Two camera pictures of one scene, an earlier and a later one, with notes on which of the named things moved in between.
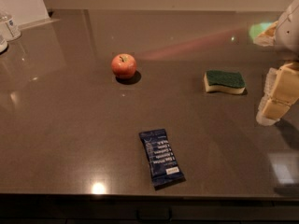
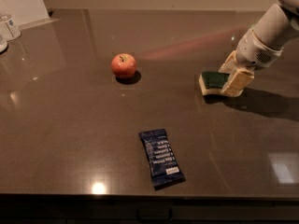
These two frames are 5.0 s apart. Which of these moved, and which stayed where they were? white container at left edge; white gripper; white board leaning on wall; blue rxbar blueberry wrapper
Moved: white gripper
Stayed: blue rxbar blueberry wrapper; white board leaning on wall; white container at left edge
